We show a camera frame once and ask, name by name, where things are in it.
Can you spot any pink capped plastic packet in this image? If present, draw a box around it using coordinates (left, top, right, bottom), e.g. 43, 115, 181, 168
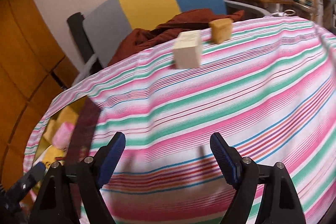
52, 122, 75, 149

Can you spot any amber storage box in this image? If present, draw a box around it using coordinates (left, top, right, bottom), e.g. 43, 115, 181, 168
33, 96, 101, 169

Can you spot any striped pink green tablecloth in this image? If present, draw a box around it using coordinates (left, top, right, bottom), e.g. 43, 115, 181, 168
23, 17, 335, 223

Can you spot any wooden wardrobe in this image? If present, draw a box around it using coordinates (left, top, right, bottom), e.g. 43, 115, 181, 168
1, 0, 79, 188

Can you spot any dark red garment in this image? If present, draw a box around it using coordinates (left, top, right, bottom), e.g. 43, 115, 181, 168
108, 9, 245, 66

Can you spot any cream wooden block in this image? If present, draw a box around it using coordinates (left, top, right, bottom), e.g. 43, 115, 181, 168
173, 30, 202, 69

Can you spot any small tan sponge block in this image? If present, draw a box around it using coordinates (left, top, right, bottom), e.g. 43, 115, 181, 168
209, 18, 234, 44

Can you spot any cluttered wooden desk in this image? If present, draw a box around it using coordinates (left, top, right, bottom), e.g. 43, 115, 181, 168
229, 0, 334, 28

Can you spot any grey yellow blue chair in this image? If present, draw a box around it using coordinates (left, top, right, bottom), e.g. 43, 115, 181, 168
83, 0, 270, 68

